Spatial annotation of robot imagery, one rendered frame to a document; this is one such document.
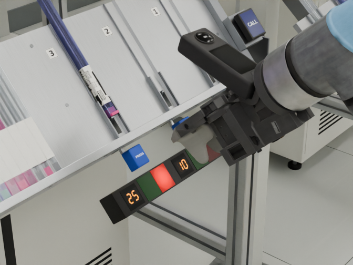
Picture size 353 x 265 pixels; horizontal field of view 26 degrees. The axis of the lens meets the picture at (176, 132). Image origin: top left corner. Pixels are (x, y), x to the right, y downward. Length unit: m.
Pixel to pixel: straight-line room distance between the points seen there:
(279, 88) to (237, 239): 0.71
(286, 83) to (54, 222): 0.80
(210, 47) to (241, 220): 0.62
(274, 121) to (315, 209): 1.37
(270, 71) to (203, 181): 1.51
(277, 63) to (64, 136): 0.34
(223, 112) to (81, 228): 0.74
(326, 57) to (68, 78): 0.42
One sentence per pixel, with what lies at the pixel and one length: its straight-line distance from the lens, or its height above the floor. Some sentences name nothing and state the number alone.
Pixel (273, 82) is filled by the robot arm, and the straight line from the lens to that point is 0.84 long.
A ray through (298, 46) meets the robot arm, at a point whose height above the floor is 0.94.
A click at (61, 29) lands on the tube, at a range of 1.10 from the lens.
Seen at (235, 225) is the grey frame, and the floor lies 0.37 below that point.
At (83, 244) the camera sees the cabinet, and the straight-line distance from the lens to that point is 1.62.
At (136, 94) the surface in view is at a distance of 1.13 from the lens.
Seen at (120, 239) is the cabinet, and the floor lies 0.23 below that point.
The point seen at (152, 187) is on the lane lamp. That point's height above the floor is 0.65.
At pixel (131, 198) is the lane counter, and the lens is 1.07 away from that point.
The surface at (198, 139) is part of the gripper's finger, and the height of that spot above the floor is 0.78.
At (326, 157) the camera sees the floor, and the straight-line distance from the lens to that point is 2.49.
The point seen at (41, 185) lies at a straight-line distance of 0.97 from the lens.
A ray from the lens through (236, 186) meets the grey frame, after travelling 1.45.
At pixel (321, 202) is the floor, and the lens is 2.27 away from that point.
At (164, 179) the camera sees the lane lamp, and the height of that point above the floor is 0.65.
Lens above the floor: 1.25
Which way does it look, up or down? 29 degrees down
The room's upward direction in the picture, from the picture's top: straight up
